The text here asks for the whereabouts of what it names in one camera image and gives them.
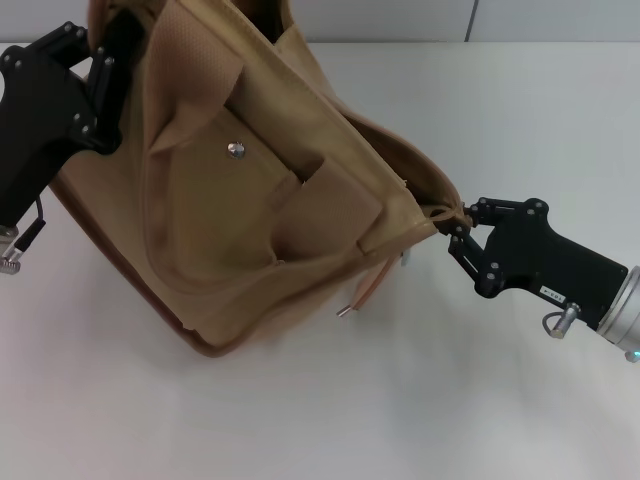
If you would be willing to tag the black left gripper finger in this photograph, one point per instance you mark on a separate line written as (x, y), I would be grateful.
(107, 90)
(72, 42)

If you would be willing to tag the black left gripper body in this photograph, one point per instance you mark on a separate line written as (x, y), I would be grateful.
(30, 110)

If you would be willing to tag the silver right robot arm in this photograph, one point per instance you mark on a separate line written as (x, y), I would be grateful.
(622, 320)

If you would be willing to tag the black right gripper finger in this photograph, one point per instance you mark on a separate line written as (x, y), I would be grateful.
(467, 257)
(492, 206)

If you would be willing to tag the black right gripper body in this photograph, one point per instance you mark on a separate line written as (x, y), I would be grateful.
(540, 255)

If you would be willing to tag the khaki canvas food bag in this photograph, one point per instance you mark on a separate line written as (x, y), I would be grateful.
(240, 210)

